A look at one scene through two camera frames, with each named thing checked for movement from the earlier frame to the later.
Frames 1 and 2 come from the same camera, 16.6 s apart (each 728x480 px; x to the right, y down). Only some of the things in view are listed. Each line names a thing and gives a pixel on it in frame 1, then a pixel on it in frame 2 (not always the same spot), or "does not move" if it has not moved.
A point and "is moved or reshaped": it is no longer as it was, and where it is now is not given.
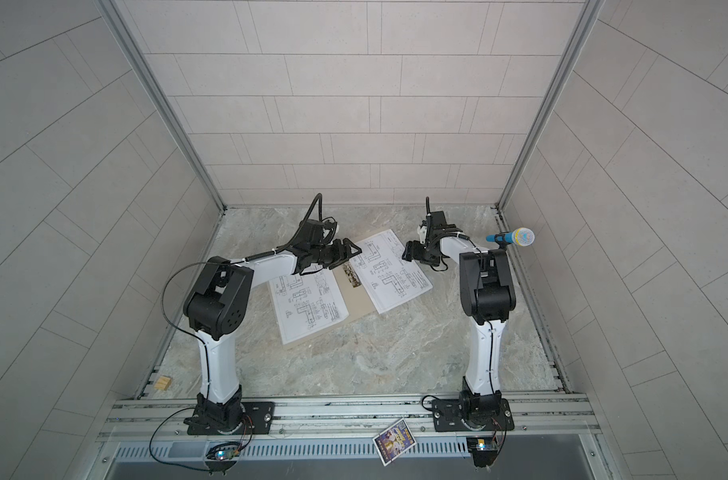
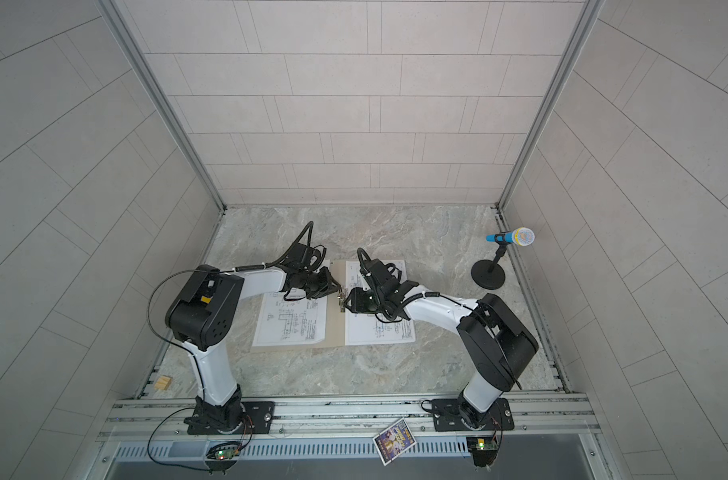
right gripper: (415, 250) -> (357, 302)
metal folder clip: (355, 282) -> (341, 298)
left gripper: (343, 253) -> (327, 287)
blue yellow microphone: (522, 236) does not move
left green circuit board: (224, 451) does not move
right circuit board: (483, 450) does not move
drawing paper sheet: (389, 280) is moved or reshaped
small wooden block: (163, 382) does not move
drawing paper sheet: (307, 304) is moved or reshaped
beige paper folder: (355, 299) is moved or reshaped
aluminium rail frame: (539, 418) does not move
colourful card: (394, 441) does not move
